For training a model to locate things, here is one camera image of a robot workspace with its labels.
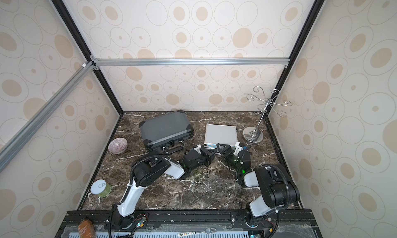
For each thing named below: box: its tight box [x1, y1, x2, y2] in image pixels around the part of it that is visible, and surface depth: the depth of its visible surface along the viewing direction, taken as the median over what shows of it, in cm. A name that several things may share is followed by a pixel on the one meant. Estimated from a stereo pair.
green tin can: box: [90, 179, 112, 198], surface depth 81 cm
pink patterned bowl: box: [108, 137, 128, 155], surface depth 99 cm
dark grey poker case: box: [139, 109, 195, 155], surface depth 100 cm
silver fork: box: [177, 227, 217, 237], surface depth 71 cm
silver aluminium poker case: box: [204, 123, 238, 150], surface depth 98 cm
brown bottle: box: [77, 217, 97, 238], surface depth 70 cm
